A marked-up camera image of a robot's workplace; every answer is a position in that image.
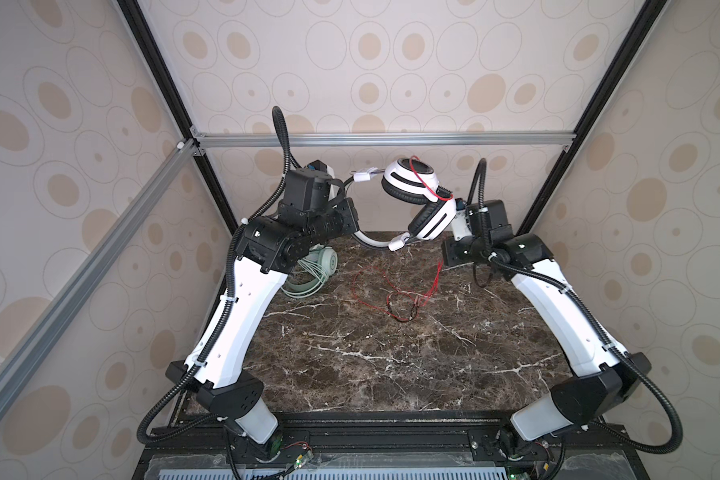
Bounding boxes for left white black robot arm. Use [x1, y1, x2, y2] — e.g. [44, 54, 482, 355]
[137, 166, 358, 457]

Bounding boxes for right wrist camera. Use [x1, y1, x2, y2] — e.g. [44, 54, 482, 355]
[450, 209, 472, 241]

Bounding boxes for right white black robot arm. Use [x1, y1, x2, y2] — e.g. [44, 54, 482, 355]
[442, 199, 683, 459]

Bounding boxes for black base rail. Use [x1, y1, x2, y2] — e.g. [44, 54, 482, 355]
[131, 411, 648, 479]

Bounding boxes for mint green headphones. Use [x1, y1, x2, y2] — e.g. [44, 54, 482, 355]
[281, 245, 338, 299]

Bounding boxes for white black red headphones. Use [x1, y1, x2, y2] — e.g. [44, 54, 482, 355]
[344, 156, 457, 251]

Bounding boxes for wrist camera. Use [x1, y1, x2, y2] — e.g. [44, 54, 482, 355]
[450, 209, 472, 241]
[307, 160, 343, 200]

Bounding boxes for left black frame post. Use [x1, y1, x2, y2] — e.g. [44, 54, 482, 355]
[114, 0, 238, 232]

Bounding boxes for horizontal aluminium rail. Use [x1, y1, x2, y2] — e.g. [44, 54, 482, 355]
[196, 131, 576, 149]

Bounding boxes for right black frame post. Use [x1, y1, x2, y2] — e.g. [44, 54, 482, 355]
[516, 0, 669, 234]

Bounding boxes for left diagonal aluminium rail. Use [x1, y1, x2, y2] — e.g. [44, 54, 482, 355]
[0, 139, 198, 421]

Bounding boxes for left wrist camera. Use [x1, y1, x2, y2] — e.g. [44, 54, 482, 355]
[307, 160, 343, 200]

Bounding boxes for black frame post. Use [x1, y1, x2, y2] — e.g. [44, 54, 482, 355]
[114, 0, 238, 232]
[516, 0, 669, 234]

